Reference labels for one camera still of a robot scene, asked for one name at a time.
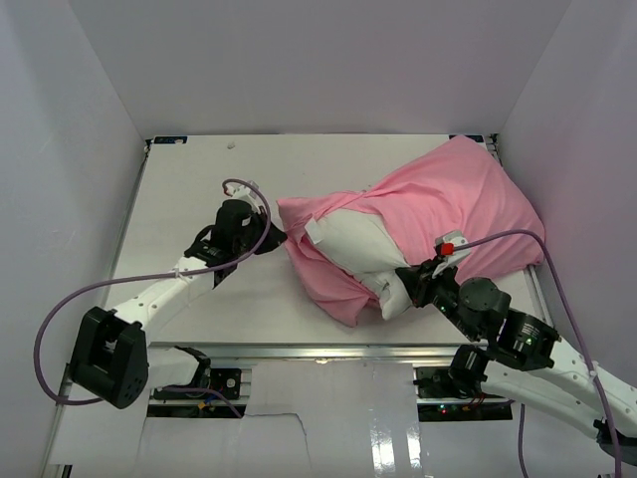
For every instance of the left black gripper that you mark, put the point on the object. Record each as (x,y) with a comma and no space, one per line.
(273,239)

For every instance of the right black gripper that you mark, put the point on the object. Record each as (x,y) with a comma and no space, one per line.
(419,281)

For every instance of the white pillow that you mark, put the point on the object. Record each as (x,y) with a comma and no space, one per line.
(359,244)

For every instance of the pink floral pillowcase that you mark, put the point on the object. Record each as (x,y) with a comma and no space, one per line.
(456,186)

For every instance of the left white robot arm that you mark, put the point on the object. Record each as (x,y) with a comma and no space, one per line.
(110,357)

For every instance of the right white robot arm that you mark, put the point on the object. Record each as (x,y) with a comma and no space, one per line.
(517,356)

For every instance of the left blue table label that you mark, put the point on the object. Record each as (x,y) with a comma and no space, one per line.
(170,139)

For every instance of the blue table label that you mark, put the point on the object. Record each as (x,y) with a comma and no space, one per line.
(474,137)
(170,139)

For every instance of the right blue table label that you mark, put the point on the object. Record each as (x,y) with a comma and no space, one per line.
(474,137)

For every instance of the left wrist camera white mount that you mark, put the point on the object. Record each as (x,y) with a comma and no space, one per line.
(247,191)

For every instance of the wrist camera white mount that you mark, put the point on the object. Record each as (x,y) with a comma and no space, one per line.
(449,252)
(247,191)

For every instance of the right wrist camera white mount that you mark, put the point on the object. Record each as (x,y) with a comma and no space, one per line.
(449,252)

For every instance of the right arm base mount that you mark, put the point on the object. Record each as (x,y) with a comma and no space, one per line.
(456,392)

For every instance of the aluminium table front rail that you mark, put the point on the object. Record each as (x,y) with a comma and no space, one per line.
(220,352)

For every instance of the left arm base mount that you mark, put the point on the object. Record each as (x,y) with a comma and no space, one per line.
(211,392)

